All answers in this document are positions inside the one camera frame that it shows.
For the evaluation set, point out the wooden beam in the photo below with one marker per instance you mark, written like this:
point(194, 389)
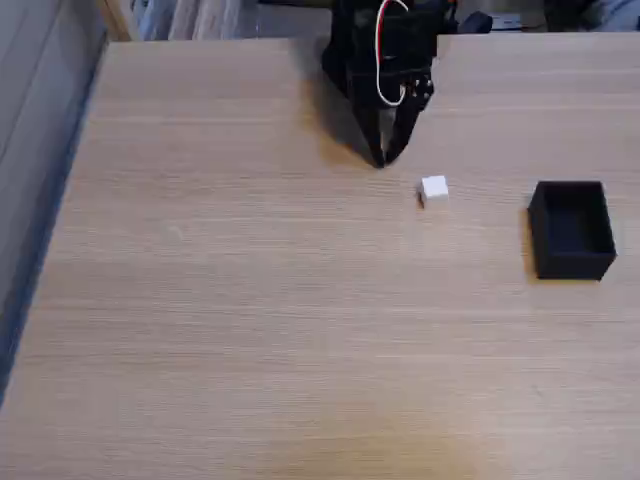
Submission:
point(116, 20)

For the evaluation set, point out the white cube block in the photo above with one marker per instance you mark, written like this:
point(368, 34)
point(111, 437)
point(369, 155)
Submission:
point(434, 189)

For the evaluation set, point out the dark object behind table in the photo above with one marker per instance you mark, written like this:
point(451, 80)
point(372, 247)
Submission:
point(475, 24)

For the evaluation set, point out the blue cloth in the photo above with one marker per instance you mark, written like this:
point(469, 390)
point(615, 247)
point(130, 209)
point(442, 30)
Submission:
point(620, 15)

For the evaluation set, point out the pale folded fabric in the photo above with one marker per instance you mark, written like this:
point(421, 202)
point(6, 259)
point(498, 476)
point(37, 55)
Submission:
point(200, 17)

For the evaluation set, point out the black open box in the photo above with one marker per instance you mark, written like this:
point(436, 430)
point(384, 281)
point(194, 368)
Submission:
point(572, 227)

